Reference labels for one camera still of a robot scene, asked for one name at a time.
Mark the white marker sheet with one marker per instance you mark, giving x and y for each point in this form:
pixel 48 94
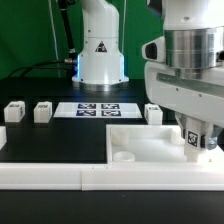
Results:
pixel 97 110

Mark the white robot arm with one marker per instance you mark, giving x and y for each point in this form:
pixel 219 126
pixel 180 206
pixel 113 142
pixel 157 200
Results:
pixel 185 66

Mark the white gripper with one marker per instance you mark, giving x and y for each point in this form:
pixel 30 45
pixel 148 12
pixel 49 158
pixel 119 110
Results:
pixel 202 99

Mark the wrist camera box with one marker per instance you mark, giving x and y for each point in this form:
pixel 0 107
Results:
pixel 155 50

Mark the white square table top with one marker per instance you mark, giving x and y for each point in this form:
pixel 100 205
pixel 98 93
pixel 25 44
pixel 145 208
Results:
pixel 145 143

